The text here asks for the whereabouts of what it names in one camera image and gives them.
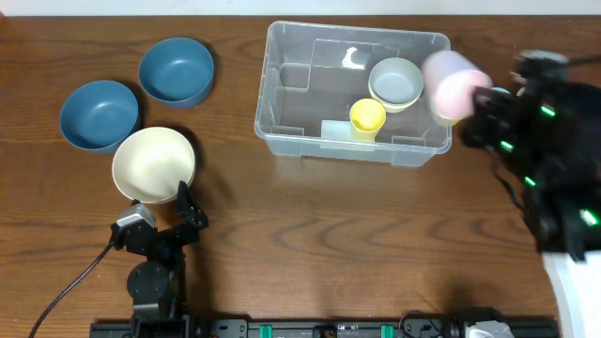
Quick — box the white small bowl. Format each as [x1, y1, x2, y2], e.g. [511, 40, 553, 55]
[370, 91, 419, 114]

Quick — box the dark blue bowl near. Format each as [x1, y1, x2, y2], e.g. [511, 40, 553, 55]
[59, 80, 142, 154]

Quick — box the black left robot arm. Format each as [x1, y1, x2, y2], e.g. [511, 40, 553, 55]
[111, 181, 208, 320]

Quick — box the cream bowl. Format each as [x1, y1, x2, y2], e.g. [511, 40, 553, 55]
[112, 127, 196, 204]

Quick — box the dark blue bowl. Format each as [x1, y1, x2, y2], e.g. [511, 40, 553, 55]
[138, 38, 215, 108]
[59, 80, 142, 154]

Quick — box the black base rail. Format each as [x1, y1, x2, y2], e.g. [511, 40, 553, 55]
[89, 315, 561, 338]

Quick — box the yellow cup front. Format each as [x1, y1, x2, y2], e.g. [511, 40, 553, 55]
[349, 99, 387, 143]

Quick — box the light grey small bowl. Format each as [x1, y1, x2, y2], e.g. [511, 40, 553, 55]
[368, 57, 424, 96]

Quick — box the clear plastic storage container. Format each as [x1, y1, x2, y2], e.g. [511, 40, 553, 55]
[254, 21, 452, 167]

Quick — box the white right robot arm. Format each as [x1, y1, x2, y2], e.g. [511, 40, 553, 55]
[461, 83, 600, 337]

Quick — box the pink cup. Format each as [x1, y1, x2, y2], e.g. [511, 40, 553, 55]
[422, 50, 493, 121]

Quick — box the light blue cup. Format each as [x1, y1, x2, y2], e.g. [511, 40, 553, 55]
[491, 86, 511, 96]

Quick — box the yellow small bowl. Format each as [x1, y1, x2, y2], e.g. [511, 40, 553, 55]
[369, 89, 422, 104]

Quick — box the dark blue bowl far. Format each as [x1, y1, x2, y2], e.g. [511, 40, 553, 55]
[138, 38, 215, 108]

